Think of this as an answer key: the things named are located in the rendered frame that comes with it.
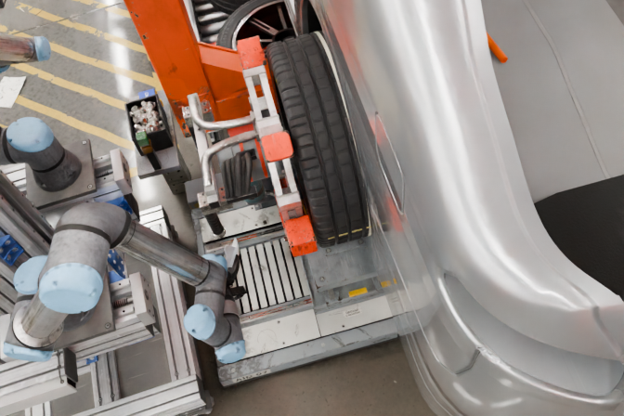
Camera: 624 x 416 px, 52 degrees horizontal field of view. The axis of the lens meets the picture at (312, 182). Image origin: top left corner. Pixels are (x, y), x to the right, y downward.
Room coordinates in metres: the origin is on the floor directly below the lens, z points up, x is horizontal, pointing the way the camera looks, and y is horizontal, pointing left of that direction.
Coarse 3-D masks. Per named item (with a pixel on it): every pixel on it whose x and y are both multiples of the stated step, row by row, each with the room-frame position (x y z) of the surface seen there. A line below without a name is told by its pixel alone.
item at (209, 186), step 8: (256, 128) 1.17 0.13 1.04; (232, 136) 1.17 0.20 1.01; (240, 136) 1.17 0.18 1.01; (248, 136) 1.16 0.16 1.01; (256, 136) 1.16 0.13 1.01; (216, 144) 1.16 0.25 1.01; (224, 144) 1.15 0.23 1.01; (232, 144) 1.15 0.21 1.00; (208, 152) 1.13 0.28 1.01; (216, 152) 1.14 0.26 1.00; (208, 160) 1.11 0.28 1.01; (208, 168) 1.08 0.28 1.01; (208, 176) 1.05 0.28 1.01; (208, 184) 1.02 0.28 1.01; (208, 192) 1.00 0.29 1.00
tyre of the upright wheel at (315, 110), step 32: (320, 32) 1.40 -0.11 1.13; (288, 64) 1.25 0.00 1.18; (320, 64) 1.23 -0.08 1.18; (288, 96) 1.14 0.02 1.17; (320, 96) 1.13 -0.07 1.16; (320, 128) 1.05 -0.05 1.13; (320, 160) 0.99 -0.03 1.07; (352, 160) 0.98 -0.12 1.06; (320, 192) 0.93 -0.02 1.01; (352, 192) 0.93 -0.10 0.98; (320, 224) 0.89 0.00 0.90; (352, 224) 0.90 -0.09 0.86
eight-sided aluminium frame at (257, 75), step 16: (256, 80) 1.29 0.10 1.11; (256, 112) 1.15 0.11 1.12; (272, 112) 1.14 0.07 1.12; (272, 128) 1.09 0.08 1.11; (288, 160) 1.03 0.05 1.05; (272, 176) 1.00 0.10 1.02; (288, 176) 0.99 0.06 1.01; (288, 192) 0.96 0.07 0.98; (288, 208) 0.94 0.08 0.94; (288, 240) 0.94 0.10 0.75
